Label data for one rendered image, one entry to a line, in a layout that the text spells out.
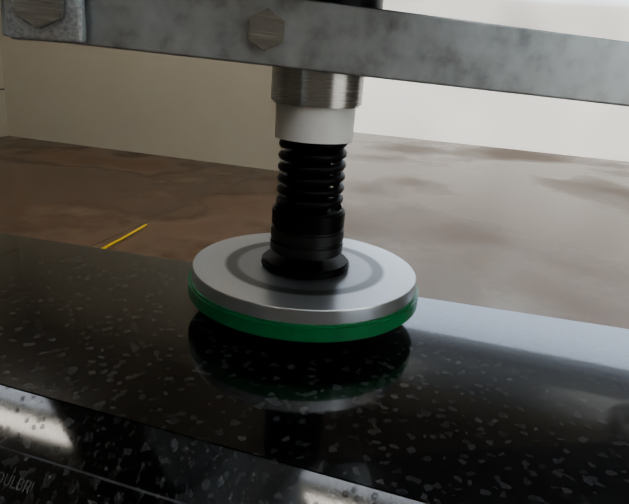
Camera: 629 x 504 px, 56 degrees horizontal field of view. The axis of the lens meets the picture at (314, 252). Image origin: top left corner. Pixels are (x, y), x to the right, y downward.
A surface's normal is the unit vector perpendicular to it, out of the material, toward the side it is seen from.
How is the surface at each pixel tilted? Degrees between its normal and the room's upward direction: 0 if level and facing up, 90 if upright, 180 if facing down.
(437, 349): 0
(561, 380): 0
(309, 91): 90
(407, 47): 90
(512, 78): 90
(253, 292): 0
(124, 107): 90
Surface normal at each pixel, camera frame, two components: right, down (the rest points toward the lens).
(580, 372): 0.07, -0.95
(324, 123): 0.22, 0.32
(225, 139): -0.29, 0.29
